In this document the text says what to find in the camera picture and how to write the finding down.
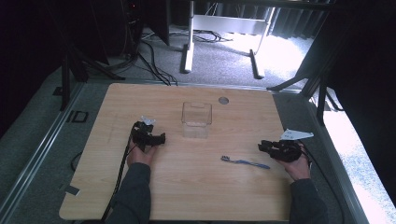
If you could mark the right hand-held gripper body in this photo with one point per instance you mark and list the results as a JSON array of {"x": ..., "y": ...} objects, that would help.
[{"x": 288, "y": 149}]

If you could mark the grey table grommet cap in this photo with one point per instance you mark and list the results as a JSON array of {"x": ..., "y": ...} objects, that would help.
[{"x": 223, "y": 100}]

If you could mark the black tape floor mark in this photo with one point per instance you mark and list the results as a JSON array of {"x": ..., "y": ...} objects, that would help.
[{"x": 77, "y": 116}]

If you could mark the person's left hand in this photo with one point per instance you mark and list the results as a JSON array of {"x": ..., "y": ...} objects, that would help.
[{"x": 141, "y": 155}]

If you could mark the clear plastic box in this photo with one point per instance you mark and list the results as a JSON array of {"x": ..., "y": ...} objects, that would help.
[{"x": 196, "y": 119}]

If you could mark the grey tape strip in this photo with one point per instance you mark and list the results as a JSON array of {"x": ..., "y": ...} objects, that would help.
[{"x": 72, "y": 190}]

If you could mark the blue toothbrush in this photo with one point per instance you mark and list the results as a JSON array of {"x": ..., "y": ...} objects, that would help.
[{"x": 246, "y": 162}]

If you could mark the person's right hand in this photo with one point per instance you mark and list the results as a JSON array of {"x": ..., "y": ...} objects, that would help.
[{"x": 297, "y": 168}]

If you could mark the black metal stand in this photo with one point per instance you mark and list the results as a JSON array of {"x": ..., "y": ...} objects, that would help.
[
  {"x": 67, "y": 77},
  {"x": 311, "y": 84}
]

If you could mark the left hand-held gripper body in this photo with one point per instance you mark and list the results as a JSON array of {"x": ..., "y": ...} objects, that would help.
[{"x": 141, "y": 135}]

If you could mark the metal floor rail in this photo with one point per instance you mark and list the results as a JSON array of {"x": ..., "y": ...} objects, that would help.
[
  {"x": 37, "y": 146},
  {"x": 339, "y": 168}
]

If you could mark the dark curtain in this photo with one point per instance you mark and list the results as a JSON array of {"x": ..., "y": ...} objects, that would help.
[{"x": 295, "y": 23}]

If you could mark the white desk frame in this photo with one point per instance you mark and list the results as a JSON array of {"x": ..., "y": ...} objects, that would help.
[{"x": 218, "y": 25}]

